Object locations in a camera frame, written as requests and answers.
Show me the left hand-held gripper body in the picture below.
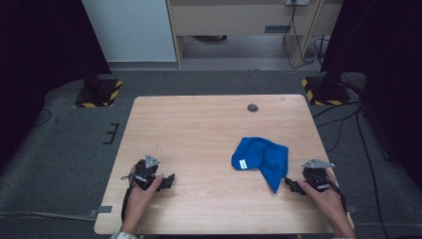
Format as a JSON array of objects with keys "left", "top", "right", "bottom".
[{"left": 120, "top": 153, "right": 164, "bottom": 192}]

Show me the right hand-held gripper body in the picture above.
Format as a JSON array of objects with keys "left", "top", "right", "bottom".
[{"left": 301, "top": 157, "right": 336, "bottom": 193}]

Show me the blue cloth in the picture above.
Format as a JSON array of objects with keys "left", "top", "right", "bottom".
[{"left": 231, "top": 136, "right": 290, "bottom": 195}]

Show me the person's right hand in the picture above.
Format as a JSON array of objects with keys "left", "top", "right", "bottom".
[{"left": 297, "top": 167, "right": 348, "bottom": 231}]

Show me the person's left hand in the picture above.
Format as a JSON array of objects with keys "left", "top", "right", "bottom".
[{"left": 120, "top": 164, "right": 164, "bottom": 231}]

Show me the hazard striped black stand base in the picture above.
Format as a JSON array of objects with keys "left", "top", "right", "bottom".
[
  {"left": 301, "top": 76, "right": 352, "bottom": 107},
  {"left": 74, "top": 78, "right": 124, "bottom": 109}
]

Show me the white cabinet panel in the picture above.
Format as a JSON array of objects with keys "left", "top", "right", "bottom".
[{"left": 81, "top": 0, "right": 178, "bottom": 64}]

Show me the black curtain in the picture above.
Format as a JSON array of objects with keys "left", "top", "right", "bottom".
[
  {"left": 0, "top": 0, "right": 112, "bottom": 175},
  {"left": 319, "top": 0, "right": 422, "bottom": 183}
]

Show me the dark round base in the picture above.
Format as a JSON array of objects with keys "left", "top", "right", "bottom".
[{"left": 191, "top": 35, "right": 229, "bottom": 43}]

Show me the beige wooden desk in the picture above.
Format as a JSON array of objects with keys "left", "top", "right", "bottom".
[{"left": 165, "top": 0, "right": 344, "bottom": 69}]

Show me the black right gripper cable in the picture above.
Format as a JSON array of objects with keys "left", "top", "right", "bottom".
[{"left": 329, "top": 183, "right": 349, "bottom": 214}]

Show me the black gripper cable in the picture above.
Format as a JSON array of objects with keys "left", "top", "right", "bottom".
[
  {"left": 329, "top": 183, "right": 349, "bottom": 214},
  {"left": 120, "top": 182, "right": 137, "bottom": 224}
]

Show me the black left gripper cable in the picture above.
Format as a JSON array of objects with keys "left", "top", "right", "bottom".
[{"left": 120, "top": 182, "right": 137, "bottom": 224}]

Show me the long black floor cable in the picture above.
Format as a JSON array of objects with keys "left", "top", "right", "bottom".
[{"left": 355, "top": 108, "right": 391, "bottom": 239}]

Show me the thin black floor cable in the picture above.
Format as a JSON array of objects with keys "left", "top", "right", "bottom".
[{"left": 33, "top": 108, "right": 54, "bottom": 127}]

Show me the black hanging power cable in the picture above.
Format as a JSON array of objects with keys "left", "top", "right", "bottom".
[{"left": 281, "top": 0, "right": 325, "bottom": 71}]

